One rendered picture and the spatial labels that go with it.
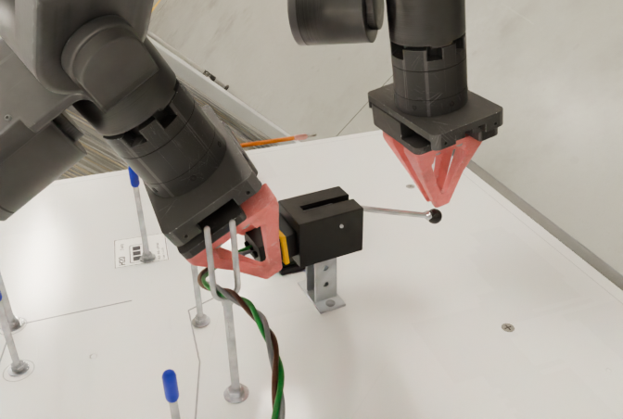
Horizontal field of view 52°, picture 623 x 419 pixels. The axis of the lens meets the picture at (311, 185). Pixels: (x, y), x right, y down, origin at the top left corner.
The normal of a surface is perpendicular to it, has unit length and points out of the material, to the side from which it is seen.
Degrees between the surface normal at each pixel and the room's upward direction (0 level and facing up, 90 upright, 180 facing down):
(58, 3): 133
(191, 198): 20
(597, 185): 0
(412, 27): 65
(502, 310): 48
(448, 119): 39
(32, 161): 106
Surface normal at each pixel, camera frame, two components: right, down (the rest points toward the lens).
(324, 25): -0.26, 0.65
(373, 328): -0.02, -0.88
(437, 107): 0.05, 0.53
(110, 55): 0.67, 0.71
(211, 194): -0.43, -0.63
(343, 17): -0.29, 0.48
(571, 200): -0.71, -0.47
